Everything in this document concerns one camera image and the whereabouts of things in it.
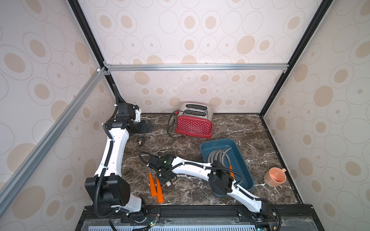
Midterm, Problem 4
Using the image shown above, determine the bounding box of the wooden handle sickle diagonal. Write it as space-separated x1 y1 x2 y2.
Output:
212 150 223 167

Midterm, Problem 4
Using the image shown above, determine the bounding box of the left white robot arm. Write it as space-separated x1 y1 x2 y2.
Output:
85 85 152 218

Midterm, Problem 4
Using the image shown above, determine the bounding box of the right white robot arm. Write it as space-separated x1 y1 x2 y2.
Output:
142 155 281 231

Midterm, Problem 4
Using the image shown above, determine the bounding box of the teal plastic storage box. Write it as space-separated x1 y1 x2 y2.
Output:
200 139 254 192

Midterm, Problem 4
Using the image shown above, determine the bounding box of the black snack packet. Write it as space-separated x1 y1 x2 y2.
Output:
138 138 145 146

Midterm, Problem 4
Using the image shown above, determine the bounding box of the red dotted toaster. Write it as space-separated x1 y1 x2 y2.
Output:
175 102 214 138

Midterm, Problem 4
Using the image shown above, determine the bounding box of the orange plastic cup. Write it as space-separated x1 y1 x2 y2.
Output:
264 167 287 188

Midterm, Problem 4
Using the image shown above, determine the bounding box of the black toaster power cable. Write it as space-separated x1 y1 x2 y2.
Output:
167 109 180 138

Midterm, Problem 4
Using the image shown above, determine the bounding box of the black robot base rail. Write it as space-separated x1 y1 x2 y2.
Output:
76 205 324 231

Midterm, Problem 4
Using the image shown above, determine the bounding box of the aluminium frame rail left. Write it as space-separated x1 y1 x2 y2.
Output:
1 67 107 216

